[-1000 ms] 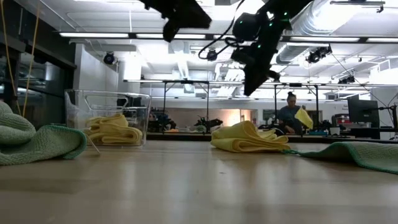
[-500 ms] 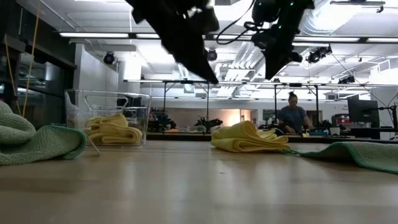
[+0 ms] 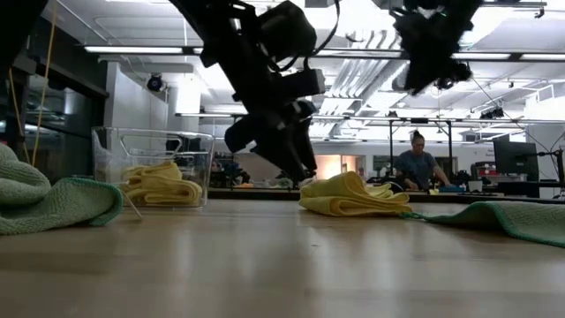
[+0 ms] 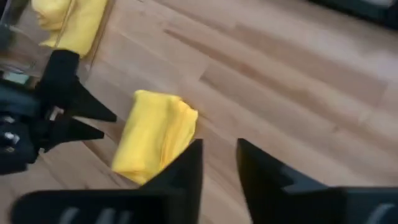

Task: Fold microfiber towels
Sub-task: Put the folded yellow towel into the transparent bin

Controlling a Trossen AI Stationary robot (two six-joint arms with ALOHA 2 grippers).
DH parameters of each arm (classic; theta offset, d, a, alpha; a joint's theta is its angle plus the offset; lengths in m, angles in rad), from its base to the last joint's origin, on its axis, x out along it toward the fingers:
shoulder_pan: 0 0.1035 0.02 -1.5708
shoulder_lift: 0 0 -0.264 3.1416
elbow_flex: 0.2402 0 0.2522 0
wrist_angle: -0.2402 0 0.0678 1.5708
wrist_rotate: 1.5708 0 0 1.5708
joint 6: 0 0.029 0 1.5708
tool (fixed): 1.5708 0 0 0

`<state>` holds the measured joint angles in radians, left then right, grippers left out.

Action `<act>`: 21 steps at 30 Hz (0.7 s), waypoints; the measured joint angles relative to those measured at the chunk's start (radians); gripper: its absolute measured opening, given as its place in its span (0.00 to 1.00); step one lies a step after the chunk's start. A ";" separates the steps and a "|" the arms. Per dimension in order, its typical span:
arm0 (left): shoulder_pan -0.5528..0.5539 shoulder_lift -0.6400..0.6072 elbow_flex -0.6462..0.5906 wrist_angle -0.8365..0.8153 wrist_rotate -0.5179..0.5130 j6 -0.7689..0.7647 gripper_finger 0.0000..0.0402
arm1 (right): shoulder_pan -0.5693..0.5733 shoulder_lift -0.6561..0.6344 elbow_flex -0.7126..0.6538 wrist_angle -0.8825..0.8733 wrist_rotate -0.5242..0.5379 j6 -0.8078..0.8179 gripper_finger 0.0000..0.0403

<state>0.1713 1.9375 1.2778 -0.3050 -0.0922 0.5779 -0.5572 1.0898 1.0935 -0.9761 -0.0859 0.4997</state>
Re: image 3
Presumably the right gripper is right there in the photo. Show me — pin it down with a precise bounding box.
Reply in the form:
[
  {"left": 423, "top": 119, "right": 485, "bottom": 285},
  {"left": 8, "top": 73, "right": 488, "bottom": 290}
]
[{"left": 396, "top": 17, "right": 464, "bottom": 96}]

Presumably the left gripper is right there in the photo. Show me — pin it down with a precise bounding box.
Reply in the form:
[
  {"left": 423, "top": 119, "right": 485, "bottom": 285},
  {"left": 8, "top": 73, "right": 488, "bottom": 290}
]
[{"left": 223, "top": 95, "right": 318, "bottom": 182}]

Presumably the yellow microfiber towel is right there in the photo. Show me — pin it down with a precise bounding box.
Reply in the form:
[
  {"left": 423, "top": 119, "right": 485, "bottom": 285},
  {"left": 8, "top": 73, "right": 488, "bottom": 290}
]
[
  {"left": 298, "top": 170, "right": 414, "bottom": 217},
  {"left": 121, "top": 160, "right": 183, "bottom": 182},
  {"left": 118, "top": 176, "right": 203, "bottom": 207}
]

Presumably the clear plastic bin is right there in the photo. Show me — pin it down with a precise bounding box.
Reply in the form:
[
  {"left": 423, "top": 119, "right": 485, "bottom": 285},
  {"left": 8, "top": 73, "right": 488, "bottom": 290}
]
[{"left": 91, "top": 126, "right": 216, "bottom": 208}]

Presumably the green microfiber towel white tag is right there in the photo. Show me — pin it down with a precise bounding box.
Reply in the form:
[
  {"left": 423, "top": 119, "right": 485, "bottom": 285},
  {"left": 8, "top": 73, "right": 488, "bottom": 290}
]
[{"left": 0, "top": 143, "right": 145, "bottom": 238}]

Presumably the person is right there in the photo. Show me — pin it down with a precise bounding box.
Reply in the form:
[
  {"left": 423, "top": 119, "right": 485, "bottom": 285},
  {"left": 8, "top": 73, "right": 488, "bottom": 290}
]
[{"left": 394, "top": 130, "right": 452, "bottom": 192}]

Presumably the black computer monitor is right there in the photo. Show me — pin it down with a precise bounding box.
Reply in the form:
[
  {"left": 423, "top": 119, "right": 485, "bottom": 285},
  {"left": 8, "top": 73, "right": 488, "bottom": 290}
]
[{"left": 493, "top": 140, "right": 540, "bottom": 182}]

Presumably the black ceiling spotlight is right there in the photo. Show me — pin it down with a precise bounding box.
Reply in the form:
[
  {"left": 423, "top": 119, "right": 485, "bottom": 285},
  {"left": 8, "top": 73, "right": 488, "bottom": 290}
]
[{"left": 146, "top": 73, "right": 166, "bottom": 94}]

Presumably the long ceiling light strip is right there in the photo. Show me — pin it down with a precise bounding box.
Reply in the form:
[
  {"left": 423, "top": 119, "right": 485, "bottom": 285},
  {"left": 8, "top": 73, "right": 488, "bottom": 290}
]
[{"left": 83, "top": 43, "right": 565, "bottom": 63}]

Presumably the black background gantry frame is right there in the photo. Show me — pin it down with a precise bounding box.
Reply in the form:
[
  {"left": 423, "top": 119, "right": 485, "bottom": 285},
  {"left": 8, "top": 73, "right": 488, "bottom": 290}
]
[{"left": 229, "top": 113, "right": 455, "bottom": 185}]

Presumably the yellow cable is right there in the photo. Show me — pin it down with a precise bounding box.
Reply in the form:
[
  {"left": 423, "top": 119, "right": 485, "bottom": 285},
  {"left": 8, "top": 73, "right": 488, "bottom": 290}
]
[{"left": 32, "top": 6, "right": 57, "bottom": 166}]

